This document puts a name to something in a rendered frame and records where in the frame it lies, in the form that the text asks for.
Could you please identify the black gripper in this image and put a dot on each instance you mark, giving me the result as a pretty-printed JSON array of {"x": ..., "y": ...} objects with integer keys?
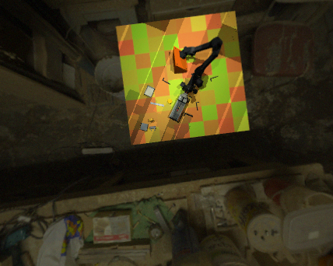
[{"x": 191, "y": 83}]

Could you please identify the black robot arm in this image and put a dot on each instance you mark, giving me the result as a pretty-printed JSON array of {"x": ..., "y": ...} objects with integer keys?
[{"x": 196, "y": 78}]

